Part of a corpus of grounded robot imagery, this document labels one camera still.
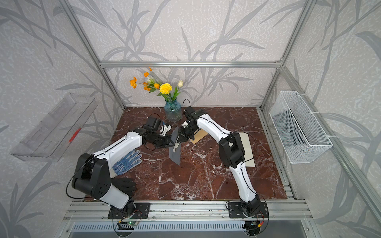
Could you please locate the brown kraft envelope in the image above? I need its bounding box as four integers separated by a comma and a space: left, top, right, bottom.
190, 129, 208, 144

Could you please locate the cream paper sheet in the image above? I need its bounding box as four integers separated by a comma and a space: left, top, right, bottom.
239, 132, 256, 168

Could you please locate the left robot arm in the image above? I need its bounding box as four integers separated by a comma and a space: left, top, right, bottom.
70, 117, 174, 211

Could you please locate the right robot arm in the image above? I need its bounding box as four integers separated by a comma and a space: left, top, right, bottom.
175, 106, 261, 217

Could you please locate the blue glass vase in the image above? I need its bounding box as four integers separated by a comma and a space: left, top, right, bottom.
164, 100, 182, 122

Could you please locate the blue dotted work glove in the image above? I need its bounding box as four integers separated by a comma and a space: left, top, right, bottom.
112, 149, 142, 176

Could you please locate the yellow orange flower bouquet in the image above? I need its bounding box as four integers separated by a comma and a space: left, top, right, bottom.
129, 67, 184, 102

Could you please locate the black glove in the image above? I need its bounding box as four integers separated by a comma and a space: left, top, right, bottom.
111, 178, 137, 197

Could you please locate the left green circuit board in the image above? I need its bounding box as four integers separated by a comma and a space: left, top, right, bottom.
117, 220, 141, 231

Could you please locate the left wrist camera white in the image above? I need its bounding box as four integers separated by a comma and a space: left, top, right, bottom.
160, 122, 172, 136

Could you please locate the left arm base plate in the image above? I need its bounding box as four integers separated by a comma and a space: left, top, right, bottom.
108, 202, 151, 220

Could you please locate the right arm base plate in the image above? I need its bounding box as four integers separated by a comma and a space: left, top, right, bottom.
225, 201, 269, 219

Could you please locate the clear plastic wall tray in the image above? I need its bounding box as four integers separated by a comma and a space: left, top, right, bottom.
10, 93, 97, 162

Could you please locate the white wire mesh basket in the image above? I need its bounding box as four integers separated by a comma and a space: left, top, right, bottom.
269, 91, 333, 164

